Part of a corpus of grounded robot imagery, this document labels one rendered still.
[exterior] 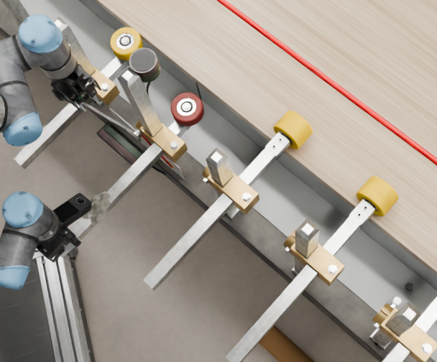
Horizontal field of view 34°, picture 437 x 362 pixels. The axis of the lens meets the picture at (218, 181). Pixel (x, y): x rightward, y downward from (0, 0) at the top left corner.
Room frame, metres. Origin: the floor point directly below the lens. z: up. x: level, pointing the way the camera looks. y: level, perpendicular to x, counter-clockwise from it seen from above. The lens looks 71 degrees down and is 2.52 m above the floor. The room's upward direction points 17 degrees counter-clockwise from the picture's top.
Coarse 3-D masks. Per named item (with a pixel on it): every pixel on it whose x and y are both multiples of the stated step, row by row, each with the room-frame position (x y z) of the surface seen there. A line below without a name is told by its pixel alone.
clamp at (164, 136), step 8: (144, 136) 0.75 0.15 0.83; (152, 136) 0.72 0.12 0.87; (160, 136) 0.72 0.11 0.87; (168, 136) 0.71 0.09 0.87; (176, 136) 0.70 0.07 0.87; (160, 144) 0.70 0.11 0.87; (168, 144) 0.69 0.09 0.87; (184, 144) 0.68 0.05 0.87; (168, 152) 0.67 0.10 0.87; (176, 152) 0.66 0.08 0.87; (184, 152) 0.67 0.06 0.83; (176, 160) 0.66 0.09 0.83
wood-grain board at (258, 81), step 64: (128, 0) 1.11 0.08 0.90; (192, 0) 1.05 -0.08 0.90; (256, 0) 0.99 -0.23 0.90; (320, 0) 0.93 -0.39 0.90; (384, 0) 0.88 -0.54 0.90; (192, 64) 0.87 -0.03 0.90; (256, 64) 0.81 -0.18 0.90; (320, 64) 0.76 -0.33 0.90; (384, 64) 0.71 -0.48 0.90; (256, 128) 0.65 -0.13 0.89; (320, 128) 0.60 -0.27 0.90; (384, 128) 0.55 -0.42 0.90
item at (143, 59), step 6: (138, 54) 0.79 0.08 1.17; (144, 54) 0.78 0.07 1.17; (150, 54) 0.78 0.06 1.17; (132, 60) 0.78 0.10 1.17; (138, 60) 0.77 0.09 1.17; (144, 60) 0.77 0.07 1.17; (150, 60) 0.76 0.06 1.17; (132, 66) 0.76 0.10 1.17; (138, 66) 0.76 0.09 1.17; (144, 66) 0.75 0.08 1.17; (150, 66) 0.75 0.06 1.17
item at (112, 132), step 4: (104, 128) 0.87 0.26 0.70; (108, 128) 0.86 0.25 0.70; (108, 132) 0.85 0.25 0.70; (112, 132) 0.85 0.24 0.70; (116, 132) 0.84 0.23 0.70; (116, 136) 0.83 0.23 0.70; (120, 136) 0.83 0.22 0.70; (116, 140) 0.82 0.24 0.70; (120, 140) 0.82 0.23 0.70; (124, 140) 0.81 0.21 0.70; (124, 144) 0.80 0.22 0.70; (128, 144) 0.80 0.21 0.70; (128, 148) 0.79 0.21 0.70; (132, 148) 0.78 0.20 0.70; (132, 152) 0.77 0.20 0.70; (136, 152) 0.77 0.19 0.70; (140, 152) 0.76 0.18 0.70; (136, 156) 0.76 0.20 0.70; (140, 156) 0.75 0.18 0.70
